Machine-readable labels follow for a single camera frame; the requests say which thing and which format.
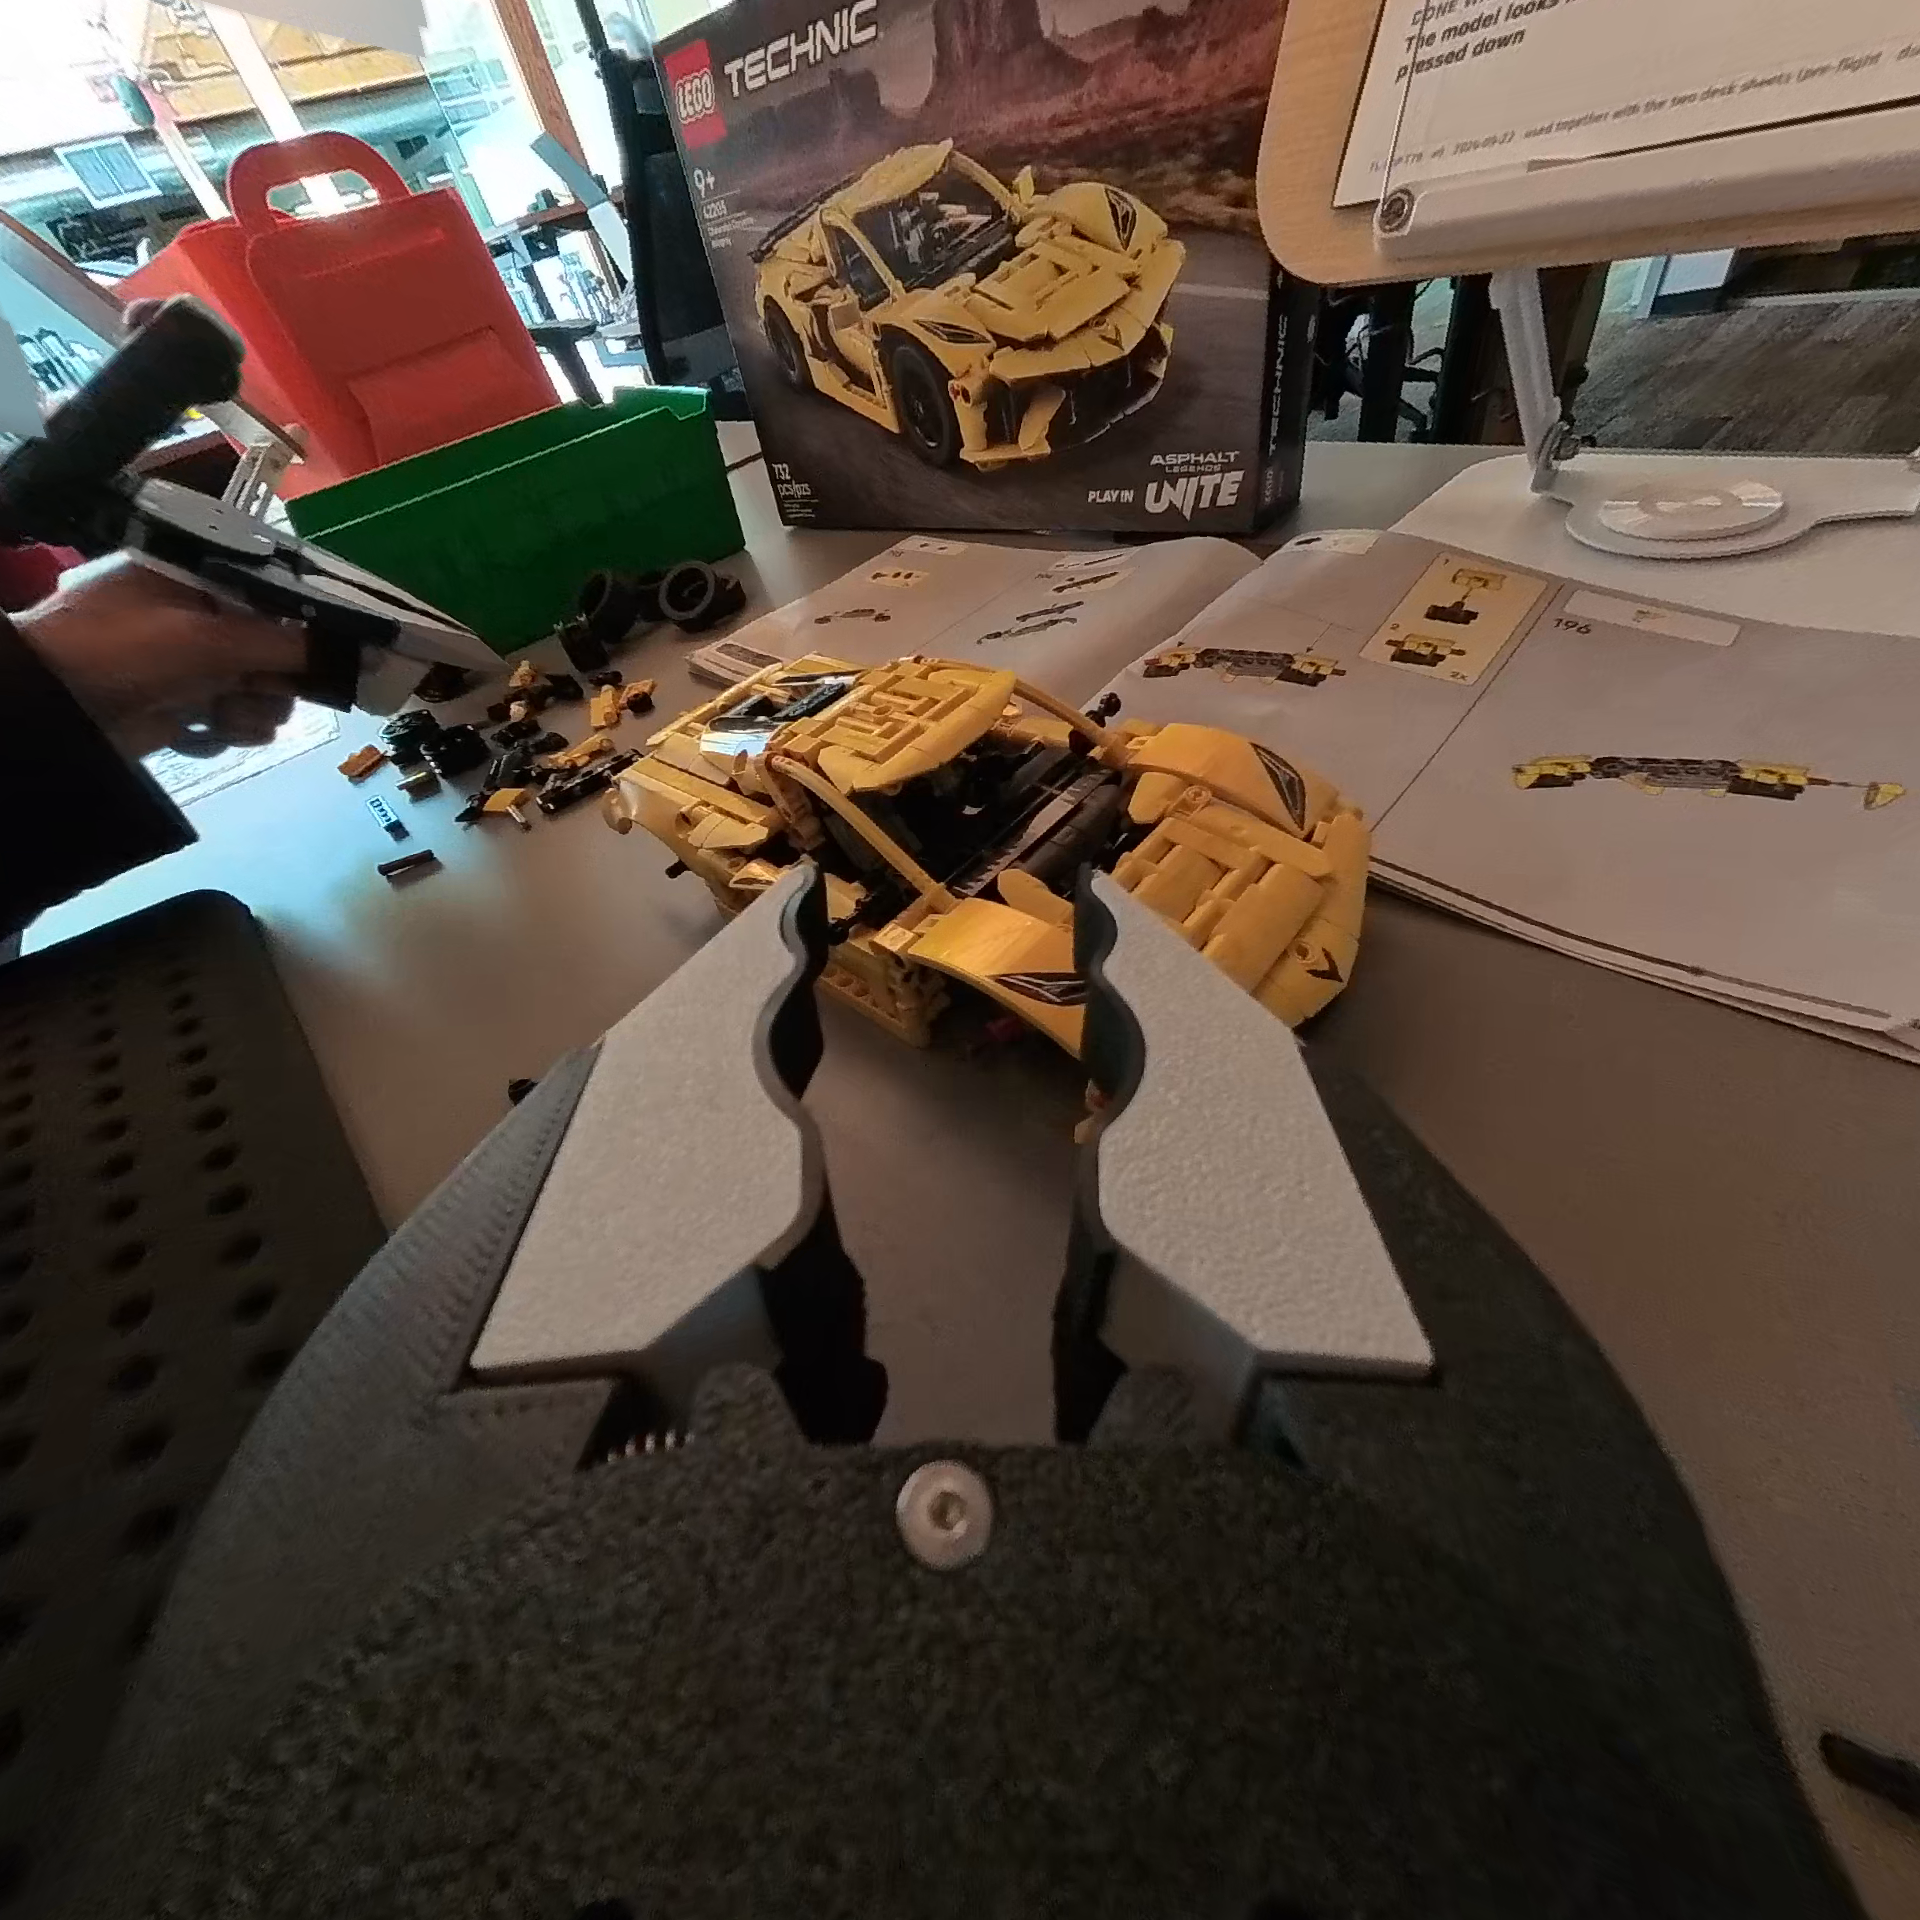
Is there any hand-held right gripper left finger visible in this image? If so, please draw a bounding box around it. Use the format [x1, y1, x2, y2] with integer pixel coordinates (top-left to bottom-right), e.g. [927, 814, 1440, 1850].
[470, 862, 832, 1385]

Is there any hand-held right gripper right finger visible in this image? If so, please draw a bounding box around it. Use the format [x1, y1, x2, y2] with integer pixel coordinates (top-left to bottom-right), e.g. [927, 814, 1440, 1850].
[1069, 865, 1438, 1432]

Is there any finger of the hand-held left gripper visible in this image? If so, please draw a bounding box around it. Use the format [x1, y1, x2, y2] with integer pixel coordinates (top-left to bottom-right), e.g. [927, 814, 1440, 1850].
[128, 548, 507, 681]

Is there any yellow brick toy car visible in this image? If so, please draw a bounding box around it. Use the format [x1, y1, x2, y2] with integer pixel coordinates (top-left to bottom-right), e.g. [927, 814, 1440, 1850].
[605, 652, 1374, 1103]

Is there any building instruction booklet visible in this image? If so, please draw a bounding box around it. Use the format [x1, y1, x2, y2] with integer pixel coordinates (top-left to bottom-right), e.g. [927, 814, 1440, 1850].
[688, 528, 1920, 1070]

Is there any person's left forearm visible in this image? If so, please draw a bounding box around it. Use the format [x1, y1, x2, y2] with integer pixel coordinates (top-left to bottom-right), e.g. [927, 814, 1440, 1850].
[0, 614, 198, 938]

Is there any grey desk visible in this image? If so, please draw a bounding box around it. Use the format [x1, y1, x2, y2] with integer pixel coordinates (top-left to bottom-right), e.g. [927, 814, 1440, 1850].
[23, 420, 1920, 1920]

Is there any person's left hand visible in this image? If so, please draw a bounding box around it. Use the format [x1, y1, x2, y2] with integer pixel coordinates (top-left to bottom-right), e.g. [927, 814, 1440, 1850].
[8, 548, 326, 761]

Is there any pile of yellow black pieces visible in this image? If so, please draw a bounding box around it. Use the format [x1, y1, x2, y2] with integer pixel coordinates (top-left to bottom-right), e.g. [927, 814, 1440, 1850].
[337, 661, 664, 886]

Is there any green plastic bin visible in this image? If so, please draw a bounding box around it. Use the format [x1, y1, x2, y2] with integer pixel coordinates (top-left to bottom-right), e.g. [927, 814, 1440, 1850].
[287, 385, 749, 653]

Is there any red felt bag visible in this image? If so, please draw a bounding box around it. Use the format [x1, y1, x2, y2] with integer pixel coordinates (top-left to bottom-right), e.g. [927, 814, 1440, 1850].
[112, 137, 566, 496]

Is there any dark perforated panel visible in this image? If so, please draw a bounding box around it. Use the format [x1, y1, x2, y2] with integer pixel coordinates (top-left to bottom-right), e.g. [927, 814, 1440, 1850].
[0, 886, 394, 1877]

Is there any toy car set box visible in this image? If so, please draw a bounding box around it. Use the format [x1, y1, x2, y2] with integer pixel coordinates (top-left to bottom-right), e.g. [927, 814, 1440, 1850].
[651, 0, 1321, 535]

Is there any wooden board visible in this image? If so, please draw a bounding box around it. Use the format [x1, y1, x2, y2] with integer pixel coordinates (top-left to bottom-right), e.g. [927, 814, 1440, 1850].
[1257, 0, 1920, 287]

